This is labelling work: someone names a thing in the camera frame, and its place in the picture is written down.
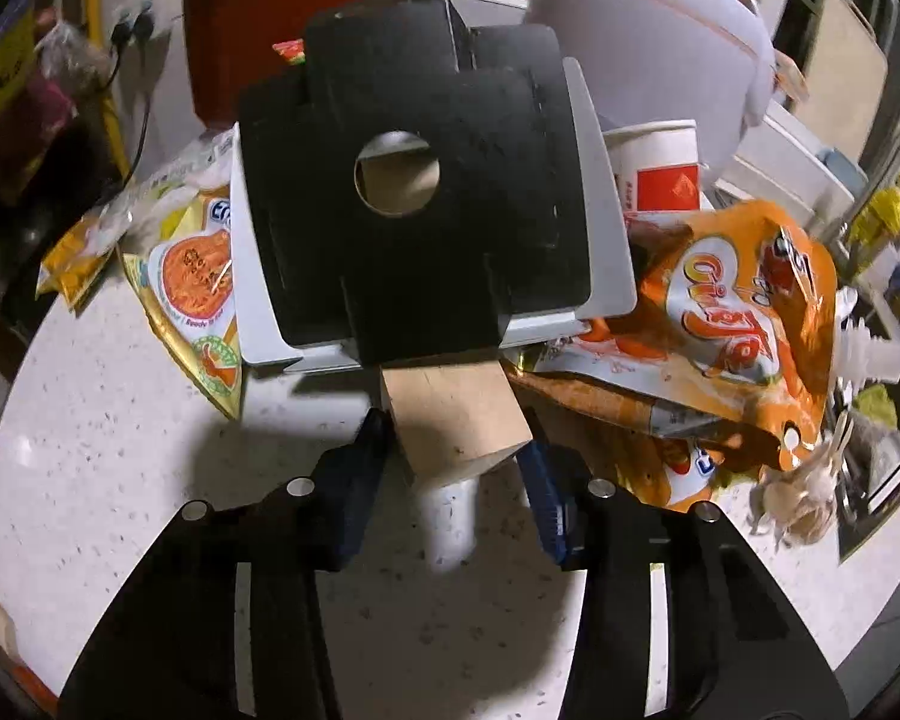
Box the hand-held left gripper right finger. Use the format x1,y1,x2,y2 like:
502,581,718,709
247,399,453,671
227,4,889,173
516,439,850,720

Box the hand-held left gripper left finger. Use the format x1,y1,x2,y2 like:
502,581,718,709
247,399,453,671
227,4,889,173
58,407,400,720

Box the black cardboard box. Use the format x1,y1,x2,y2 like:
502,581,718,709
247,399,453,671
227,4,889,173
238,0,593,486

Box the orange striped snack bag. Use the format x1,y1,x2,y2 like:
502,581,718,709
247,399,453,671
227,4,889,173
508,370,722,512

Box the yellow instant noodle wrapper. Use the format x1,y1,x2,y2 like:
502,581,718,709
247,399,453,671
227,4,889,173
122,190,246,422

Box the beige garlic skins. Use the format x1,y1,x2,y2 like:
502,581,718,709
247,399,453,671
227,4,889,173
748,418,854,546

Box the white and red paper cup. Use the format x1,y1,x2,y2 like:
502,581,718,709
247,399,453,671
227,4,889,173
602,118,704,216

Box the clear plastic bag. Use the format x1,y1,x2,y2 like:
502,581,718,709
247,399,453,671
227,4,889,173
103,130,242,242

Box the yellow snack packet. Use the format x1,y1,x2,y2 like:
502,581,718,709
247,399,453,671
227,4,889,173
35,201,134,310

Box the crumpled white tissue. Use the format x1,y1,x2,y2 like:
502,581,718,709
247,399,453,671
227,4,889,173
835,287,900,385

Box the black plastic bag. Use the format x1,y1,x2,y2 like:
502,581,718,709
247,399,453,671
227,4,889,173
0,111,115,317

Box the yellow bottle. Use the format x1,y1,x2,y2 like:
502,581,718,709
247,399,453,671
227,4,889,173
846,171,900,272

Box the brown clay pot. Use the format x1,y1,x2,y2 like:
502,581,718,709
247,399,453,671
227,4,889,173
182,0,452,130

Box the metal faucet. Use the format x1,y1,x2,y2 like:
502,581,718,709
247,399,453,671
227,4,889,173
838,126,900,242

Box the yellow gas pipe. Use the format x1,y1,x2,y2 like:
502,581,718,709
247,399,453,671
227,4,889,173
81,0,134,175

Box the white rice cooker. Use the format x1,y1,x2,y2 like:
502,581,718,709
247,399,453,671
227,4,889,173
523,0,779,130

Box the beige cutting board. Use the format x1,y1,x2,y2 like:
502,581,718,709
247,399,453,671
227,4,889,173
790,0,890,160

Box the black power cable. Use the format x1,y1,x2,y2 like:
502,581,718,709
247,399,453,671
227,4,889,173
107,28,156,182

